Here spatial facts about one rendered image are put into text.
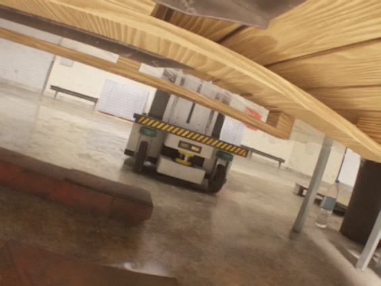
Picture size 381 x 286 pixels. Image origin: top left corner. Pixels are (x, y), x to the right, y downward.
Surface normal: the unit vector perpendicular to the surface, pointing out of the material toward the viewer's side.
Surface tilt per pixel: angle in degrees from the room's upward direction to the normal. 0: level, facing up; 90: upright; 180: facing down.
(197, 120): 90
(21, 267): 0
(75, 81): 90
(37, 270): 0
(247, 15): 90
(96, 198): 90
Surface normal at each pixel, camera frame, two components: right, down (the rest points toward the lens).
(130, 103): 0.21, 0.17
